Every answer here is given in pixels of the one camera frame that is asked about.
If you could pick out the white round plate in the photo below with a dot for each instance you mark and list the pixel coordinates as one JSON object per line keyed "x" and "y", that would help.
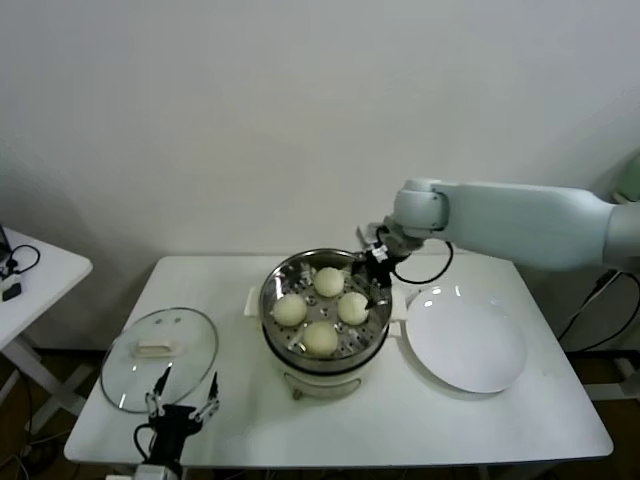
{"x": 425, "y": 305}

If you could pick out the dark furniture base frame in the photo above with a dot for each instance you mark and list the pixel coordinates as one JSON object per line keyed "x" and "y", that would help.
{"x": 600, "y": 391}

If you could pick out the small black device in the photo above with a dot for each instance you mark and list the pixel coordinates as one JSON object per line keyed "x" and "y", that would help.
{"x": 12, "y": 292}

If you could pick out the stainless steel steamer basket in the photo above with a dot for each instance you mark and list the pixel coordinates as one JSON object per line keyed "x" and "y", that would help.
{"x": 282, "y": 280}

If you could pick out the cream electric cooking pot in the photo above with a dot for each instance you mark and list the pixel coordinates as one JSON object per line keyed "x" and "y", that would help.
{"x": 325, "y": 387}

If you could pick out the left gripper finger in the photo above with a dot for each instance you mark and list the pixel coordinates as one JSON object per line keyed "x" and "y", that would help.
{"x": 159, "y": 397}
{"x": 213, "y": 400}

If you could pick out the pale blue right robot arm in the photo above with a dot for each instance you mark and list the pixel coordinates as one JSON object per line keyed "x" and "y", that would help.
{"x": 525, "y": 225}

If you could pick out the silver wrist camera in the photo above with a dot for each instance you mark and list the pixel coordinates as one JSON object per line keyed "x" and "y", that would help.
{"x": 370, "y": 236}
{"x": 151, "y": 473}

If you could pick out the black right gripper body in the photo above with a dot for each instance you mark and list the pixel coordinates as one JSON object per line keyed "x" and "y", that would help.
{"x": 381, "y": 270}

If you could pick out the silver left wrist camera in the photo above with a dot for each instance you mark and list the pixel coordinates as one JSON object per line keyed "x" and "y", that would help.
{"x": 151, "y": 473}

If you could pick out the white folding side table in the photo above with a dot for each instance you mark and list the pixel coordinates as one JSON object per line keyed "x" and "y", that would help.
{"x": 50, "y": 270}

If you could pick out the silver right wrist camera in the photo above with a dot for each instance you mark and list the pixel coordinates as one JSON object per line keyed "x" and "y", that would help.
{"x": 370, "y": 236}

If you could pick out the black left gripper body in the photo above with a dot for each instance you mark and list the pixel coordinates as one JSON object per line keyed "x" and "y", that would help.
{"x": 174, "y": 421}

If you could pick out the white steamed baozi bun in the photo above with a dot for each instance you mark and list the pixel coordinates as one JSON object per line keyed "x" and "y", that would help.
{"x": 328, "y": 281}
{"x": 290, "y": 310}
{"x": 352, "y": 307}
{"x": 320, "y": 338}

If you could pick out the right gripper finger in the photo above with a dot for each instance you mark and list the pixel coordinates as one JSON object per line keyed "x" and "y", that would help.
{"x": 360, "y": 266}
{"x": 382, "y": 296}

